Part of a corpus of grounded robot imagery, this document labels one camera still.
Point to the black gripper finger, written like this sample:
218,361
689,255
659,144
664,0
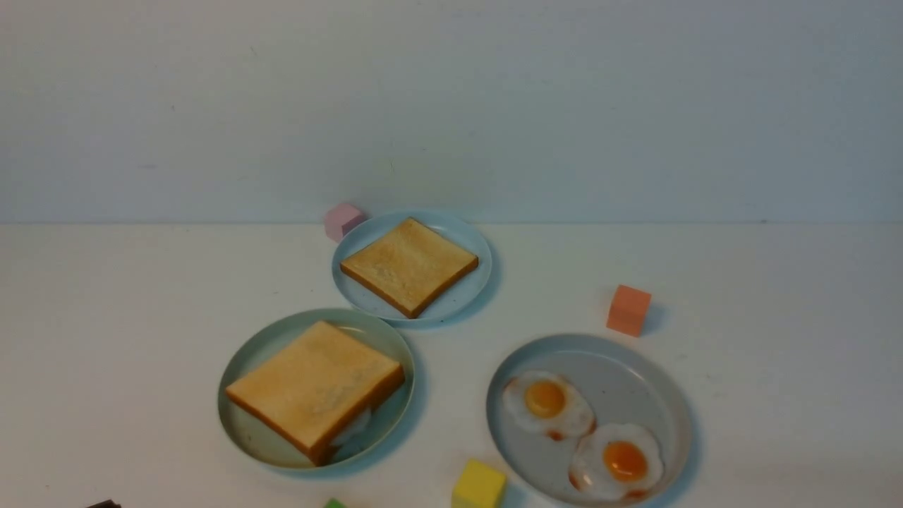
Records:
105,504

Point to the toast slice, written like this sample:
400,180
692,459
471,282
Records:
310,390
410,266

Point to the fried egg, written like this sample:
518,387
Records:
353,429
616,462
547,404

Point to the green cube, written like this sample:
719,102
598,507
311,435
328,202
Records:
334,503

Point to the green empty plate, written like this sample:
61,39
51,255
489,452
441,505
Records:
388,426

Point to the pink cube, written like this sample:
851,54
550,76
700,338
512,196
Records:
341,219

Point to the yellow cube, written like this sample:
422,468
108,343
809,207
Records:
479,485

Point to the light blue bread plate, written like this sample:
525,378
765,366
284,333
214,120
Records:
448,304

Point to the grey egg plate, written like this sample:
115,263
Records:
621,386

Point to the orange cube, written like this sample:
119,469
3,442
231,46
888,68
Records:
628,310

